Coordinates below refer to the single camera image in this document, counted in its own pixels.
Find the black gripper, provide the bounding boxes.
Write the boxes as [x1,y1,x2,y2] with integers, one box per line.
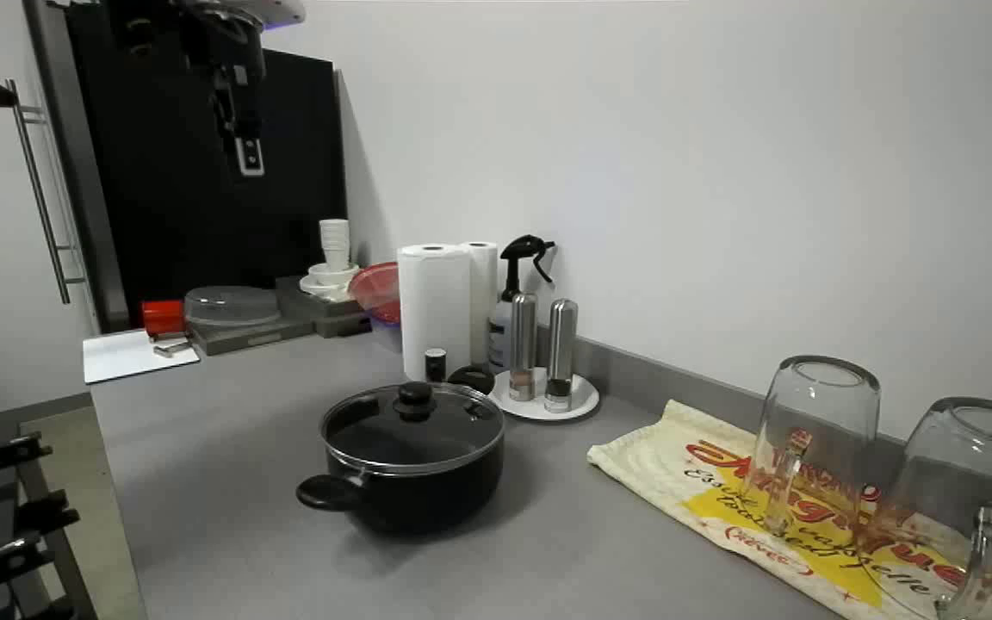
[206,59,272,179]

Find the glass pot lid black knob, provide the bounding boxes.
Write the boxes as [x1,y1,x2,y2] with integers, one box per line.
[321,379,509,478]

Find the black cooking pot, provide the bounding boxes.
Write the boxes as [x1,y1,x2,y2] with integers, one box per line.
[293,382,509,538]

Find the black cabinet panel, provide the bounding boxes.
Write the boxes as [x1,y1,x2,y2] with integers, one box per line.
[63,0,353,330]

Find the stack of white cups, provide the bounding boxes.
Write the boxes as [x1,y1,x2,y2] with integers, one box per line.
[316,215,355,274]

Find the white plate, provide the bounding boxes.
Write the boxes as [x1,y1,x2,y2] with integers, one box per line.
[296,261,361,305]

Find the grey box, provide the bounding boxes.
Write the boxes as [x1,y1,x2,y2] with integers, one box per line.
[272,270,377,340]

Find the flat grey scale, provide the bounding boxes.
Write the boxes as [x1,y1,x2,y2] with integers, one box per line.
[183,305,324,359]

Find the small red box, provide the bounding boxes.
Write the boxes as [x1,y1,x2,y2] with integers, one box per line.
[139,295,193,345]

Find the red bowl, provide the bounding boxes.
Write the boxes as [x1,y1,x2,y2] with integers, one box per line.
[348,258,407,330]

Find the white paper towel roll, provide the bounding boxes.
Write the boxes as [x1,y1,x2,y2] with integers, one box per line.
[467,237,507,350]
[396,241,480,382]

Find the white paper sheet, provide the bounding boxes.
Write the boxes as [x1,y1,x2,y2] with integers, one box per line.
[81,326,204,388]

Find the small black round object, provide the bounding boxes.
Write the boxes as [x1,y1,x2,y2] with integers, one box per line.
[449,361,501,394]

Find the steel salt grinder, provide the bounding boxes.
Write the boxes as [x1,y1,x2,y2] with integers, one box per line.
[507,291,540,405]

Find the steel pepper grinder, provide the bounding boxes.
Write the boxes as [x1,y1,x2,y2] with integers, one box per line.
[540,295,582,417]

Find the round white tray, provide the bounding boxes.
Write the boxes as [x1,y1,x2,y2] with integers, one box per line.
[485,369,604,428]

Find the black stove grates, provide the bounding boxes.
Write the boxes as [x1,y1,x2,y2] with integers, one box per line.
[0,428,100,620]

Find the cream printed kitchen towel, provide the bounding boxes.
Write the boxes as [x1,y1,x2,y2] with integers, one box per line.
[587,394,992,620]

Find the upturned wine glass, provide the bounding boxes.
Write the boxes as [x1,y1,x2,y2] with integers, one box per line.
[743,350,887,545]
[889,391,992,603]

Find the grey metal handle bar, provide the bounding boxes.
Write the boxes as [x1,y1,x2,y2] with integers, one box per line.
[6,80,92,305]

